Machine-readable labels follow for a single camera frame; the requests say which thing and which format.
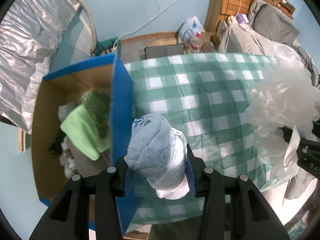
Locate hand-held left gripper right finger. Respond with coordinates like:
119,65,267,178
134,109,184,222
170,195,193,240
185,144,292,240

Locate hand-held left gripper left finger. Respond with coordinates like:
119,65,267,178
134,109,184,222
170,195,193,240
29,156,137,240

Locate white plastic bag bundle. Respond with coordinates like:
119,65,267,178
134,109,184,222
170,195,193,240
124,114,189,200

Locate white mesh bath pouf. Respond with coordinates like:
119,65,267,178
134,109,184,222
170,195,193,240
246,42,318,180

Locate blue cardboard box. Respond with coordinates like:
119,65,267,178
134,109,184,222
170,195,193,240
30,53,134,233

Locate grey duvet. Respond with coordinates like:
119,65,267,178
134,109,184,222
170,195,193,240
285,37,320,200

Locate green sponge scourer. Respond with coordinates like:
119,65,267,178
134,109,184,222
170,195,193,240
60,91,113,160

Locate green checked cloth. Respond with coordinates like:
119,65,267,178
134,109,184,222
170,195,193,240
124,52,283,225

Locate white fluffy plush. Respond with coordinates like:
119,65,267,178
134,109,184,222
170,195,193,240
58,102,79,178

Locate beige pillow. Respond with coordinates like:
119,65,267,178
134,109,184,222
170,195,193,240
219,17,278,55

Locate grey striped pillow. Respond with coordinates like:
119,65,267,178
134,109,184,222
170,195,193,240
250,0,300,43

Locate purple tissue pack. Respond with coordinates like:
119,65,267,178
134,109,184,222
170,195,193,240
235,12,249,24

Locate small brown cardboard box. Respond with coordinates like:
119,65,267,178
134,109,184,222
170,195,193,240
200,32,215,53

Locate clear plastic bottle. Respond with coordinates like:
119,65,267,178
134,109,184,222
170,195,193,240
189,32,203,53

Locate teal plastic basket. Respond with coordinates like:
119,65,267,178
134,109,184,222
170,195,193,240
90,37,122,57

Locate wooden headboard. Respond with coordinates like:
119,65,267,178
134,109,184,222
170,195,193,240
204,0,294,34

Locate white plastic shopping bag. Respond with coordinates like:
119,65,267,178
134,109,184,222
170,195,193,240
178,16,205,44

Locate beige hoop tube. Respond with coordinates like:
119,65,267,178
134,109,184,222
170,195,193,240
59,0,98,53

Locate silver foil curtain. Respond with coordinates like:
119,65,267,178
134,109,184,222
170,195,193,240
0,0,80,134

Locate white charger cable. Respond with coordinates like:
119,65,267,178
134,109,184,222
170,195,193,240
225,0,242,25

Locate white wall cable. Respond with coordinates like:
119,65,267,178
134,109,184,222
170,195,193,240
114,1,177,48

